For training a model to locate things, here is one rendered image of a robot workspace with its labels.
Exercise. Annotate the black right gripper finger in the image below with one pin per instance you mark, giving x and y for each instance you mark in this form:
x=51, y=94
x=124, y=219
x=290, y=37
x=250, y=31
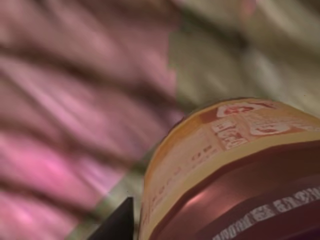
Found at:
x=118, y=222

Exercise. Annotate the red and yellow cup container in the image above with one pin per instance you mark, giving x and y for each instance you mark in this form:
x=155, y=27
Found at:
x=225, y=175

